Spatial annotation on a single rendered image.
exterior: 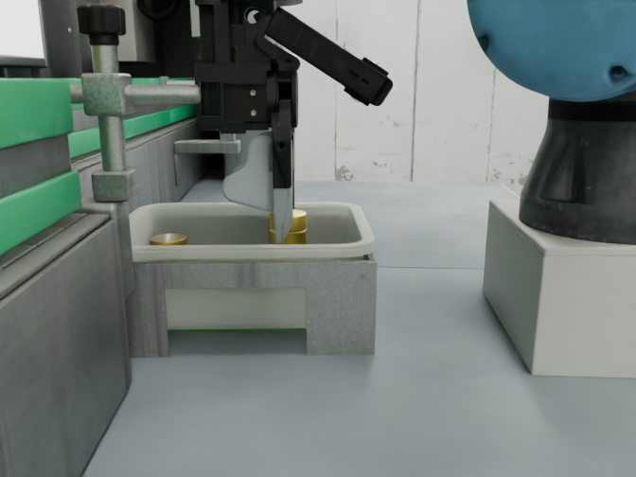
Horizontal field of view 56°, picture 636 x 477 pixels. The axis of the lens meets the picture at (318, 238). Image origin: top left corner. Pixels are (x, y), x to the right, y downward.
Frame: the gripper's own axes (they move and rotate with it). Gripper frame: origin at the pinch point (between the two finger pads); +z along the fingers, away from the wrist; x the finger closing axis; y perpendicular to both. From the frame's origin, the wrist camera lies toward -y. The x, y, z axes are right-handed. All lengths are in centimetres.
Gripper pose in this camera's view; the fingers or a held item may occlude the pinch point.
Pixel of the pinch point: (288, 222)
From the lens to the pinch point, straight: 54.1
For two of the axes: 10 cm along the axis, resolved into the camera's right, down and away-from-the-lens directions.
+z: 0.0, 9.7, 2.6
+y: -10.0, 0.0, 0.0
